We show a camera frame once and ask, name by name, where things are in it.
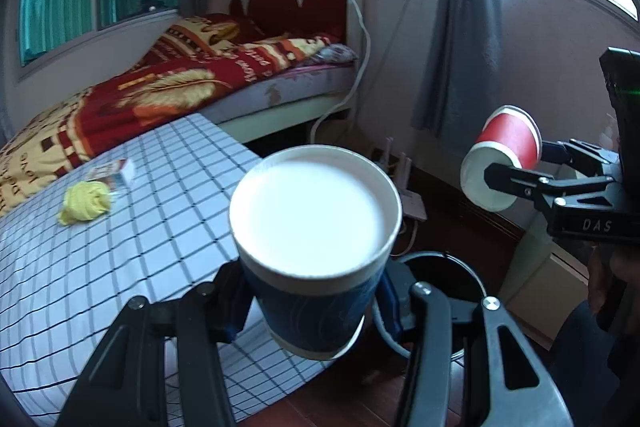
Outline white router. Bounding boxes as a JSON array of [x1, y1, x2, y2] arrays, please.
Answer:
[[372, 137, 429, 224]]

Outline red paper cup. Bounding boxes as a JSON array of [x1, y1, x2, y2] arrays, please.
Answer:
[[460, 105, 543, 212]]

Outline small printed cardboard box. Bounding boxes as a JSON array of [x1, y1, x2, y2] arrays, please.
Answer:
[[87, 158, 136, 190]]

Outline person's right hand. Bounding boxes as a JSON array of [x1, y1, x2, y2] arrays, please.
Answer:
[[587, 247, 640, 333]]

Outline patterned pillow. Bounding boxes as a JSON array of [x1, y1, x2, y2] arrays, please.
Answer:
[[315, 44, 359, 66]]

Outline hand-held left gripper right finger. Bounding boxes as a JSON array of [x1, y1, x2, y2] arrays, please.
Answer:
[[372, 259, 576, 427]]

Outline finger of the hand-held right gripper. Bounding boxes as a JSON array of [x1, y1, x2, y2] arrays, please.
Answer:
[[484, 162, 618, 214], [540, 138, 622, 168]]

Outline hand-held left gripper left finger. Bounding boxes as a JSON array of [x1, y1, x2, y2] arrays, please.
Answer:
[[55, 259, 256, 427]]

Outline person's dark trousers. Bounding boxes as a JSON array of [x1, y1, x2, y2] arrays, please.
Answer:
[[550, 299, 640, 427]]

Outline black trash bin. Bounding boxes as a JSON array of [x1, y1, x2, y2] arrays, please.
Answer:
[[395, 251, 488, 360]]

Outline yellow balled cloth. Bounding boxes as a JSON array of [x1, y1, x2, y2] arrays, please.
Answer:
[[59, 181, 112, 226]]

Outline white checked tablecloth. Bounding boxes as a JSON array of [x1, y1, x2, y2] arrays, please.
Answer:
[[0, 113, 341, 418]]

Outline white cable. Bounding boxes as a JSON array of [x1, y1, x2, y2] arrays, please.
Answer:
[[310, 0, 373, 145]]

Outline pale flat box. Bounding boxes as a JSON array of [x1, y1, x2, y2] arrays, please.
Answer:
[[500, 207, 592, 343]]

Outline bed with patterned blanket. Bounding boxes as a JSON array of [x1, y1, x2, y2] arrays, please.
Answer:
[[0, 13, 346, 218]]

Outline bed with lilac sheet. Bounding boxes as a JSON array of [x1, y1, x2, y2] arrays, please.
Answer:
[[200, 59, 360, 144]]

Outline blue paper cup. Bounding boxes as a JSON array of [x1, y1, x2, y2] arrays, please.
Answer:
[[229, 146, 403, 360]]

